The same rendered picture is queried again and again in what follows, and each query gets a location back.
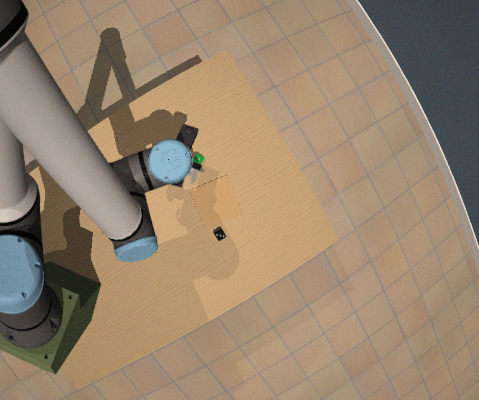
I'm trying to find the black die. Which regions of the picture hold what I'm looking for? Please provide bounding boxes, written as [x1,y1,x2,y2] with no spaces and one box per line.
[214,229,226,241]

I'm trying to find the light orange flat mat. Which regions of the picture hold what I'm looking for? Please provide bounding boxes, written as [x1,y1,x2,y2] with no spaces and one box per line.
[189,175,243,229]

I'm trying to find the green die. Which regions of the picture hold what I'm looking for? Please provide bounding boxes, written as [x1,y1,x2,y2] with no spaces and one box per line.
[193,153,204,164]

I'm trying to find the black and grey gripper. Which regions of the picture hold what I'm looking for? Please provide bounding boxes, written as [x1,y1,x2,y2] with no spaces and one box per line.
[170,161,204,187]

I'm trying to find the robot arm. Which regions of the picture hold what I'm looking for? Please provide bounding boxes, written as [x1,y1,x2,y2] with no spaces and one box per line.
[0,0,199,348]

